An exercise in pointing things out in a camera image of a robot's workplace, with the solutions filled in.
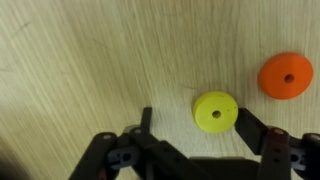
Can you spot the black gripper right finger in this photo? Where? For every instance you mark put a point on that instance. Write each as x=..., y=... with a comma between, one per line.
x=280, y=152

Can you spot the orange round block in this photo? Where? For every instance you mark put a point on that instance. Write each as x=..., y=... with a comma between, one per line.
x=285, y=76

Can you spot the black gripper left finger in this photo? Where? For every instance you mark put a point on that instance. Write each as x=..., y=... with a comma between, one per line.
x=136, y=147

